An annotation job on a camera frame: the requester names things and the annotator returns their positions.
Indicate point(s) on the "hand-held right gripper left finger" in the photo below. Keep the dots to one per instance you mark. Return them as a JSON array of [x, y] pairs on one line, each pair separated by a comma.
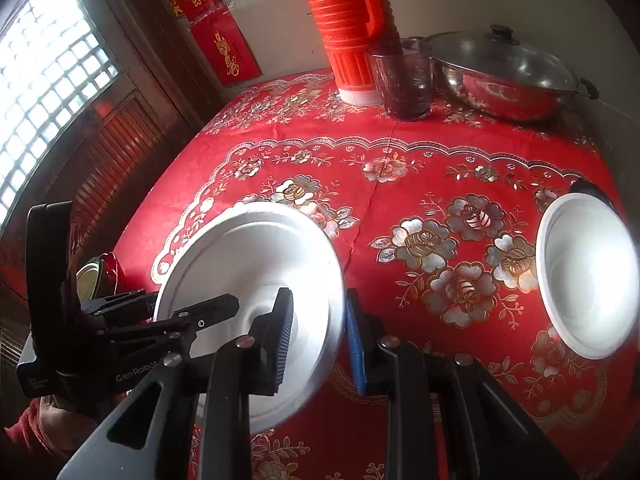
[[282, 340]]

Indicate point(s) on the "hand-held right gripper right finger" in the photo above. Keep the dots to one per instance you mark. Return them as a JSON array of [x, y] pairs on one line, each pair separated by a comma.
[[356, 345]]

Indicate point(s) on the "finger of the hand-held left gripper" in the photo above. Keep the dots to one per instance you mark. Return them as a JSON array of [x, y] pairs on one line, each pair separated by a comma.
[[120, 302], [210, 312]]

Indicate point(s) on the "red glass plate gold rim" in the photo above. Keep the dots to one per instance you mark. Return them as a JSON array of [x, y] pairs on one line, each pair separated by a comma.
[[110, 270]]

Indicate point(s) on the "green plastic bowl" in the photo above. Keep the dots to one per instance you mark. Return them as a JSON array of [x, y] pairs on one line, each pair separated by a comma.
[[89, 280]]

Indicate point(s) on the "white plate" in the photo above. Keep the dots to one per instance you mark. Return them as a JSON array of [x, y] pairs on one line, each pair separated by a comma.
[[260, 255]]

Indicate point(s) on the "person's left hand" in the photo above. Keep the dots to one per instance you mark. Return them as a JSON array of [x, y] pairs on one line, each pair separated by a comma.
[[62, 422]]

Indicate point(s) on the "wooden louvered shutter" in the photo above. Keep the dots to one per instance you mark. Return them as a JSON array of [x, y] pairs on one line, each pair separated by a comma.
[[115, 160]]

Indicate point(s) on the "red floral tablecloth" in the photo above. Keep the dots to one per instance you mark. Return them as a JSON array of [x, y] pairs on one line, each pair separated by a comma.
[[400, 170]]

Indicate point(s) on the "grid window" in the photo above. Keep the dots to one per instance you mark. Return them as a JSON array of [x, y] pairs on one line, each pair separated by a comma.
[[45, 75]]

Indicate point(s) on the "white bowl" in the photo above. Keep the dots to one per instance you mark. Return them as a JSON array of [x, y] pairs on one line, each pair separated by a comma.
[[585, 270]]

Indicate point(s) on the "clear glass cup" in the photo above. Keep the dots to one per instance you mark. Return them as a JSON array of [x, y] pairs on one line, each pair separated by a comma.
[[400, 85]]

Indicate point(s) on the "steel pot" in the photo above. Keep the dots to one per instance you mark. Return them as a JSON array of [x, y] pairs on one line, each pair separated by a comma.
[[500, 97]]

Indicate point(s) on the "orange thermos jug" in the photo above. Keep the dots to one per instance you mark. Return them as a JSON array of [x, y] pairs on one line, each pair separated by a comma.
[[340, 20]]

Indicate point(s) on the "glass pot lid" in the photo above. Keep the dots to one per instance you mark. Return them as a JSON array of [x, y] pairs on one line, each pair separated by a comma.
[[500, 55]]

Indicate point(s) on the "red wall decorations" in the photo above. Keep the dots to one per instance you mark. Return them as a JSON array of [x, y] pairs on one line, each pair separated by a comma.
[[227, 50]]

